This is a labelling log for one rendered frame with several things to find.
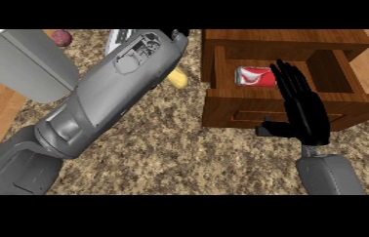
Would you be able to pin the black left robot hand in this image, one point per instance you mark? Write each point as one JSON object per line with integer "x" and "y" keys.
{"x": 179, "y": 32}

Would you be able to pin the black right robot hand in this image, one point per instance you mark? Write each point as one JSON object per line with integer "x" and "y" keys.
{"x": 302, "y": 107}

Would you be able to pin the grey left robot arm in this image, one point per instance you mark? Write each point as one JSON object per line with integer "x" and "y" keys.
{"x": 104, "y": 94}

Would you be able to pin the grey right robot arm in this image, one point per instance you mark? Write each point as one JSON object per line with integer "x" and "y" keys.
{"x": 328, "y": 175}

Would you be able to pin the brown wooden drawer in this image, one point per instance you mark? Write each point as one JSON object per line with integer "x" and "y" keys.
{"x": 284, "y": 98}

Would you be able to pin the red and white can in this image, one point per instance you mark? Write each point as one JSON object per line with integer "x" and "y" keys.
{"x": 255, "y": 76}

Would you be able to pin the yellow banana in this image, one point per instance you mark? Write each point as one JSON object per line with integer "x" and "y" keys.
{"x": 179, "y": 77}

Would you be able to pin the brown wooden cabinet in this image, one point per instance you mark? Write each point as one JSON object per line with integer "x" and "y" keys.
{"x": 288, "y": 41}

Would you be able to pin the dark red round fruit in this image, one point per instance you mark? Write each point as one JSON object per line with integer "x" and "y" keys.
{"x": 63, "y": 37}

